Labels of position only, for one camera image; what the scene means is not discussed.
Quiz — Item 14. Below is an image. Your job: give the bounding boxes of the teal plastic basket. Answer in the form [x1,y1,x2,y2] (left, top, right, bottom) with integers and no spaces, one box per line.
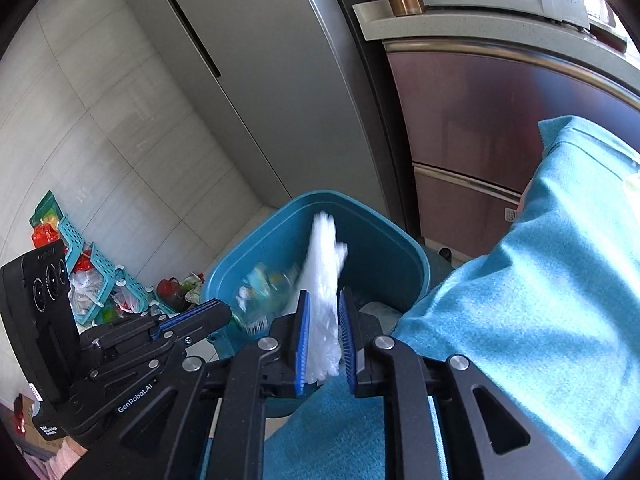
[56,214,173,323]

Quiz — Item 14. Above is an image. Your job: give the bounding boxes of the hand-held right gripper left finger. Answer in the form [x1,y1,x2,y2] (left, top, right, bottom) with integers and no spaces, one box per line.
[75,289,313,480]

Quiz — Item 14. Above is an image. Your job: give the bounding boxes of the blue plastic trash bin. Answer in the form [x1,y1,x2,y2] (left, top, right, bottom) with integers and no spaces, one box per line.
[200,190,432,420]

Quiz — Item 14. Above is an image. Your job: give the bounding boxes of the clear crumpled plastic bag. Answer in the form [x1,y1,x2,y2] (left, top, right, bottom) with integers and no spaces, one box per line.
[67,270,108,318]

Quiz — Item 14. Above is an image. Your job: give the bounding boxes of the green cardboard box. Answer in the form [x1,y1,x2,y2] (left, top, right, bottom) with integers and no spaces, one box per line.
[29,190,63,230]

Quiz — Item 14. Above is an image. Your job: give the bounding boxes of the purple kitchen counter cabinet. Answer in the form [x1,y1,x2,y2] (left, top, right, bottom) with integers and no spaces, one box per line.
[352,0,640,261]

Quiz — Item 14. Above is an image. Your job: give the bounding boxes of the grey refrigerator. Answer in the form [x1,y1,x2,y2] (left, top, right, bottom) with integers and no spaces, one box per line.
[112,0,418,241]

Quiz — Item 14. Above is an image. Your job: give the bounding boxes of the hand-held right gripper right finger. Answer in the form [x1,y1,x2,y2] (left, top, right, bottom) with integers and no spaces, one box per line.
[337,287,586,480]

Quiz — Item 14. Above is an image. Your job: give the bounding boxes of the brown cardboard box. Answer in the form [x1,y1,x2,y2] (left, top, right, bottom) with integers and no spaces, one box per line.
[12,392,66,448]

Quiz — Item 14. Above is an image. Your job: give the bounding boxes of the blurred colourful wrappers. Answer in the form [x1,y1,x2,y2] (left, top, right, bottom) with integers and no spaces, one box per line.
[235,262,303,336]

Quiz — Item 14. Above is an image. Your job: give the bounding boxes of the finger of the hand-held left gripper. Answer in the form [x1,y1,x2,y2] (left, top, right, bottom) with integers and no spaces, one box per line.
[150,298,234,347]

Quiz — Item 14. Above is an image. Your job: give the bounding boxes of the blue floral tablecloth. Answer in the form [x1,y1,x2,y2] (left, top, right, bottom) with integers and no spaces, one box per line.
[200,115,640,480]

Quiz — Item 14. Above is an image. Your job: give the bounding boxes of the dark red tray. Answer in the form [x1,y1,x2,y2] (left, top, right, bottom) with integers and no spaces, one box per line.
[589,21,629,54]

